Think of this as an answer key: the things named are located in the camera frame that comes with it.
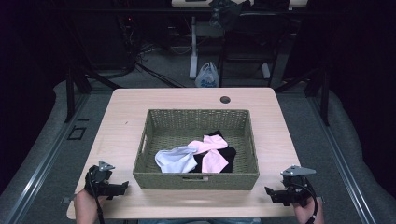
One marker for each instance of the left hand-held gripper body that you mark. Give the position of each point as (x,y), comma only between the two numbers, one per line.
(99,179)

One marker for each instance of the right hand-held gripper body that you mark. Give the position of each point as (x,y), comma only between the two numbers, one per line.
(295,189)

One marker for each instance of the person's right hand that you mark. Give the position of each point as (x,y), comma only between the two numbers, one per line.
(306,207)

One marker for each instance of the person's left hand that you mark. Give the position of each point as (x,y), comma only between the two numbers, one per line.
(81,199)

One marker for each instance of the black sock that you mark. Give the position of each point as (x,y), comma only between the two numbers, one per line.
(231,157)

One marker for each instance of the white sock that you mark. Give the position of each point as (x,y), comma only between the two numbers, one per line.
(176,160)

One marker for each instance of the pink sock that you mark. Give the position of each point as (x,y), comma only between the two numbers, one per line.
(213,160)

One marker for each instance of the green woven basket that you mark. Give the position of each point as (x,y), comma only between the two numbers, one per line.
(174,137)

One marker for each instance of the black metal stand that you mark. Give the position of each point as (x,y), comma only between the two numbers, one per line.
(325,96)
(70,93)

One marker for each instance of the white plastic bag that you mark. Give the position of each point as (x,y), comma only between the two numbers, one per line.
(207,77)

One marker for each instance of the white desk leg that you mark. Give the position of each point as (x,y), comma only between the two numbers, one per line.
(193,53)

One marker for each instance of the black chair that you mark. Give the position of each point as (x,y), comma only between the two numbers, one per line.
(249,37)

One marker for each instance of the aluminium floor rail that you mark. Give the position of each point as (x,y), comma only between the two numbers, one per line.
(342,161)
(40,165)

